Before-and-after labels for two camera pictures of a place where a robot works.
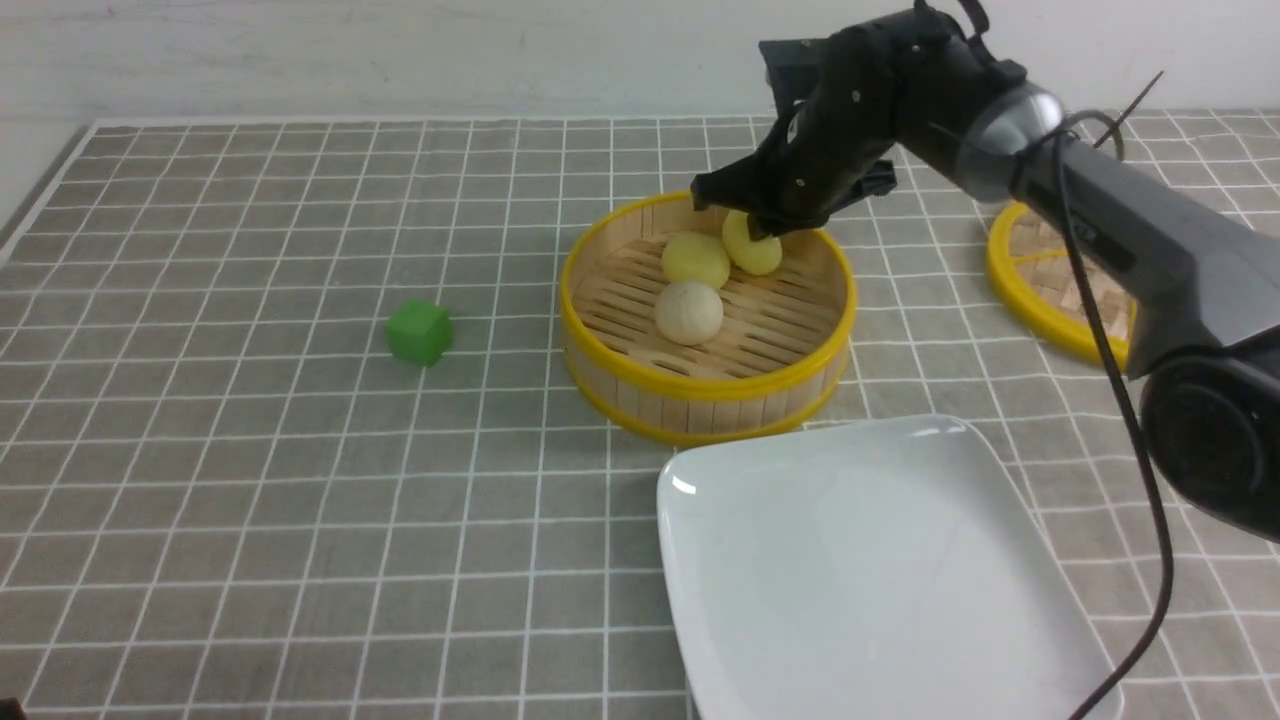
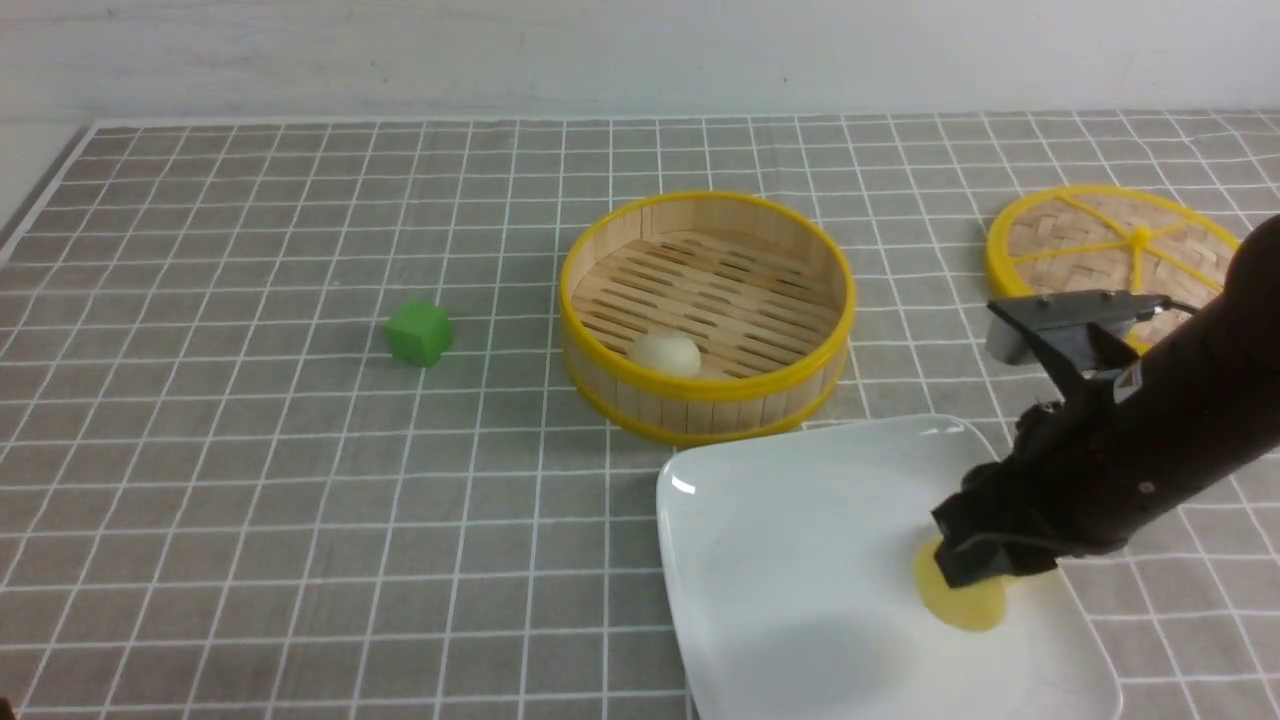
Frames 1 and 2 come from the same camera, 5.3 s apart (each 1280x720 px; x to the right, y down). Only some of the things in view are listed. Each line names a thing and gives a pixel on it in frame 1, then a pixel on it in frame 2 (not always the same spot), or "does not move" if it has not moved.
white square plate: (893, 571) does not move
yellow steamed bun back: (759, 256) → (979, 605)
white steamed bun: (688, 313) → (669, 352)
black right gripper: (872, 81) → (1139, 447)
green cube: (420, 332) does not move
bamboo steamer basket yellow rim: (782, 347) does not move
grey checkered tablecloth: (286, 431) does not move
